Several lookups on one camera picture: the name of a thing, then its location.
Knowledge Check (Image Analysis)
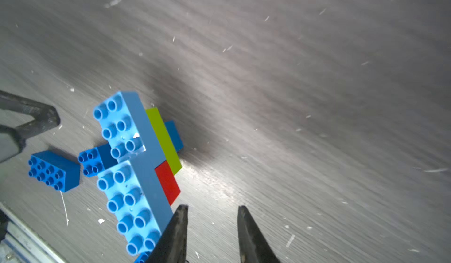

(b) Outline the small blue lego brick lower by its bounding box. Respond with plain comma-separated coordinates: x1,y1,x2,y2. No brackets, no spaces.
78,143,118,177

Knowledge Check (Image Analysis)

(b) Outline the white vented cable duct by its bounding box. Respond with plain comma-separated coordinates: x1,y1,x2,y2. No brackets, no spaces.
1,203,66,263

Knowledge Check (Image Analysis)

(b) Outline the small dark blue lego brick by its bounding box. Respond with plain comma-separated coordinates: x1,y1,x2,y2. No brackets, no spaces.
164,121,184,152

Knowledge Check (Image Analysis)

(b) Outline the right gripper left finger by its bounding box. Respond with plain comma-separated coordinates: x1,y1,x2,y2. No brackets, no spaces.
146,204,189,263

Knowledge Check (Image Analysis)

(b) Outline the green lego brick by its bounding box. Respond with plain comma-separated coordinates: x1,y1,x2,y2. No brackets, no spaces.
146,107,182,176

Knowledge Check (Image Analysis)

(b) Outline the red lego brick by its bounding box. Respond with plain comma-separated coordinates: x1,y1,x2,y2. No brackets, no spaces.
155,161,180,205

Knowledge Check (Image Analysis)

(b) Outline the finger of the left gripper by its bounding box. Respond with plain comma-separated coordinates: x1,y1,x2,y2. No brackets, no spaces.
1,91,61,163

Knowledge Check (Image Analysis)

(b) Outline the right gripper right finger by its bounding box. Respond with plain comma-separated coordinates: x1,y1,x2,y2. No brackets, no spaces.
237,205,281,263

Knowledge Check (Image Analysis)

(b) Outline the dark blue long lego brick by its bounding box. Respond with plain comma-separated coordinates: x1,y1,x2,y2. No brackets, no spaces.
28,151,81,192

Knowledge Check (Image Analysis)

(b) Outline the light blue long lego brick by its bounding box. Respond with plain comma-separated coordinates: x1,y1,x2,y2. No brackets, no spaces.
97,155,173,256

